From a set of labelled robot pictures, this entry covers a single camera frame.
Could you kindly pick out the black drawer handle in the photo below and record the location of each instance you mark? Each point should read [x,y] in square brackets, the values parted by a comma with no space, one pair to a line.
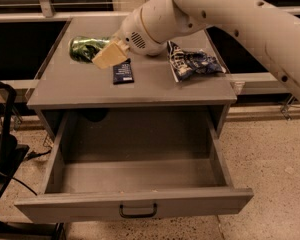
[127,212]

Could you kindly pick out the dark blue snack bar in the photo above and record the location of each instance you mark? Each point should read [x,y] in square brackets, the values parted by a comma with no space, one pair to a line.
[122,73]

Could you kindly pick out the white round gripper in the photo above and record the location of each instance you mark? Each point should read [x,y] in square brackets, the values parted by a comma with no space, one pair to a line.
[134,34]

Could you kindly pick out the green soda can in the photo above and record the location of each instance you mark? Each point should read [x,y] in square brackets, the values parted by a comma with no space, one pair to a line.
[83,49]

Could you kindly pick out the grey open top drawer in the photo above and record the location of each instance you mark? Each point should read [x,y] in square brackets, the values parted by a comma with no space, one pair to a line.
[136,158]

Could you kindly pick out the blue crumpled chip bag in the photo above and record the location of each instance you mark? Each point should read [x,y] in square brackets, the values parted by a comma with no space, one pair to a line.
[184,64]

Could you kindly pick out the metal window railing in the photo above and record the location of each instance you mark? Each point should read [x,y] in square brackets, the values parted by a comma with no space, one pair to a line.
[56,10]

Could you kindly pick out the grey cabinet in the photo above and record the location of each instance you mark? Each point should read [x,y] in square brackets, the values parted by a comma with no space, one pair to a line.
[66,84]

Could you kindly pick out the black chair frame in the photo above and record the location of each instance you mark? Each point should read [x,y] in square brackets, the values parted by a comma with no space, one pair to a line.
[11,156]

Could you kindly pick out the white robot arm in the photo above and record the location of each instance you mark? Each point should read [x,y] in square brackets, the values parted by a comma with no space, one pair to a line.
[271,35]

